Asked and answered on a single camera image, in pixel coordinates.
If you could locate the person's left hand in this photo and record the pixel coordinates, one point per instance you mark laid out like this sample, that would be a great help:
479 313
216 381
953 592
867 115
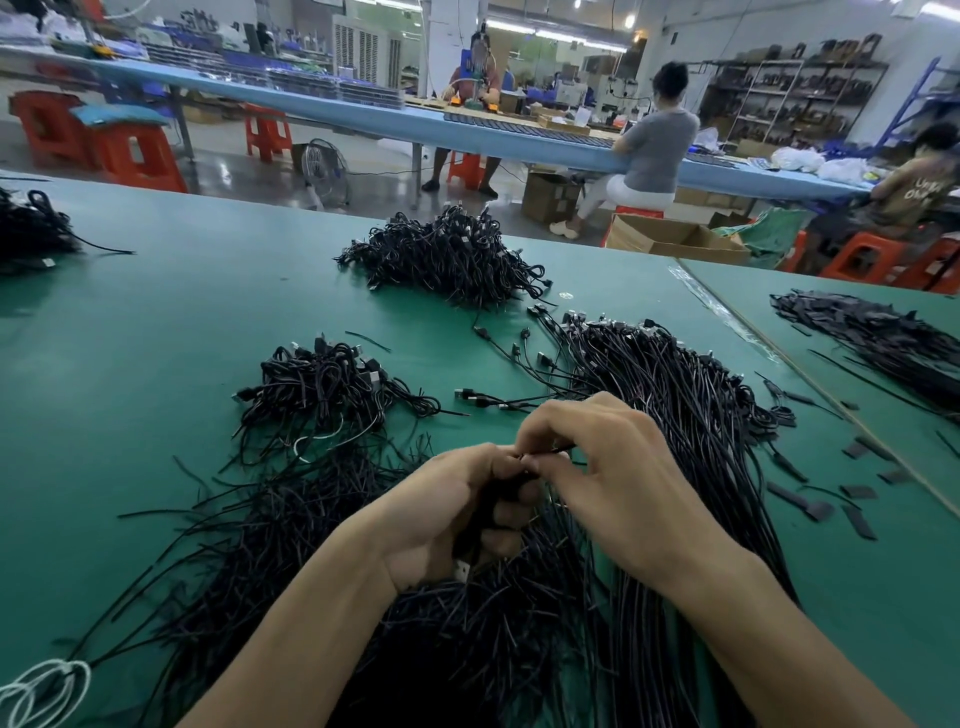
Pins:
435 518

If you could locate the person's right hand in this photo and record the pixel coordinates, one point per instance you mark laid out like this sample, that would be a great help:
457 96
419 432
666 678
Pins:
630 488

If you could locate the person's left forearm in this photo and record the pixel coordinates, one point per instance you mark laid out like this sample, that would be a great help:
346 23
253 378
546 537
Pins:
293 645

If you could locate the scattered dark tie pieces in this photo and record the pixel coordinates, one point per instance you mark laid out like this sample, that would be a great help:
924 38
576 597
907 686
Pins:
860 522

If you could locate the open cardboard box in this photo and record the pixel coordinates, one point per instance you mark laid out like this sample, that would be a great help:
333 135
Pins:
678 240

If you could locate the green bag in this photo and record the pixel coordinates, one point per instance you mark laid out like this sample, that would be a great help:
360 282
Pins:
773 233

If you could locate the small cardboard box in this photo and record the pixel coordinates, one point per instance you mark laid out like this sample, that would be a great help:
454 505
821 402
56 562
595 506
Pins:
552 198

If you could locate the red plastic stool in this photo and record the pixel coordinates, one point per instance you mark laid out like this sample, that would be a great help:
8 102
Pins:
269 135
866 258
48 128
467 170

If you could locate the grey floor fan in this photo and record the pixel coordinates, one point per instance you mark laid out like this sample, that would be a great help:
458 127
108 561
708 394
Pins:
323 176

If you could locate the pile of white bags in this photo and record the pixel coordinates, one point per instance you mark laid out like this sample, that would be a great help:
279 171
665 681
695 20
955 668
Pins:
818 165

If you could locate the long blue workbench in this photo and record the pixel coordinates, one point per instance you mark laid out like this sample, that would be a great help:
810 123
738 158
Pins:
428 123

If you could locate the metal storage shelf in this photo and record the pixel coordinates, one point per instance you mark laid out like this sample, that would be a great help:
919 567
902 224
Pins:
798 87

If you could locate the white pillar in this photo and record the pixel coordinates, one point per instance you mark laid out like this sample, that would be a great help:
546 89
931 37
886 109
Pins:
450 45

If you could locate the red stool with blue seat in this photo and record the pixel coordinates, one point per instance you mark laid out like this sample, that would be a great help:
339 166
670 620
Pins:
135 150

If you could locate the blue metal rack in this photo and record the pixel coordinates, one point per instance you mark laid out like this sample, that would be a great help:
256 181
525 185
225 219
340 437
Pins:
918 98

